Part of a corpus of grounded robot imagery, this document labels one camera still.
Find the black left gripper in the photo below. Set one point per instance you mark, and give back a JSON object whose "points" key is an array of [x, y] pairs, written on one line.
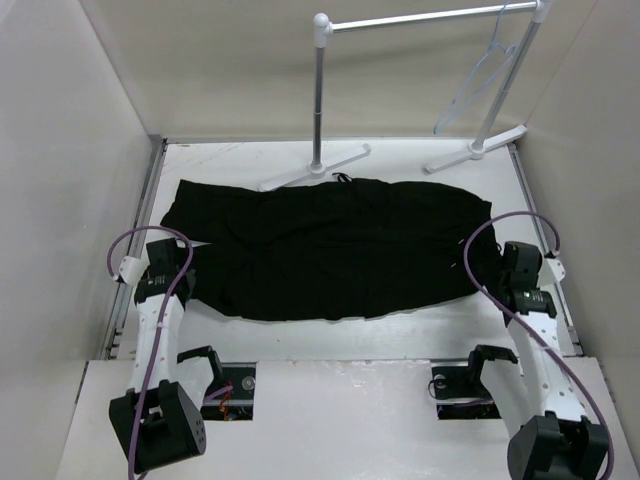
{"points": [[189, 278]]}

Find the black trousers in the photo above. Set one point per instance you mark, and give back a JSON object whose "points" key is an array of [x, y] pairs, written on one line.
{"points": [[356, 248]]}

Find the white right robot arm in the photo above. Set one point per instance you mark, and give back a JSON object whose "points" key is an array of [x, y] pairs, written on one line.
{"points": [[539, 398]]}

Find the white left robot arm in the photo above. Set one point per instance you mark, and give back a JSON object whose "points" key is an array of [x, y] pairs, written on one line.
{"points": [[158, 421]]}

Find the light blue clothes hanger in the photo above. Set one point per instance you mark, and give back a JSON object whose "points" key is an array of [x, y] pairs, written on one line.
{"points": [[488, 68]]}

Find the white metal clothes rack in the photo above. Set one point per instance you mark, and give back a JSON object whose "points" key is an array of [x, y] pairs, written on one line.
{"points": [[393, 74]]}

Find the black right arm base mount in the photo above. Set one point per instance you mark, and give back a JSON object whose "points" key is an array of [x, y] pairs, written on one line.
{"points": [[458, 396]]}

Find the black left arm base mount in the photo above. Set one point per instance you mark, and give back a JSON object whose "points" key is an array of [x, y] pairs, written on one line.
{"points": [[232, 397]]}

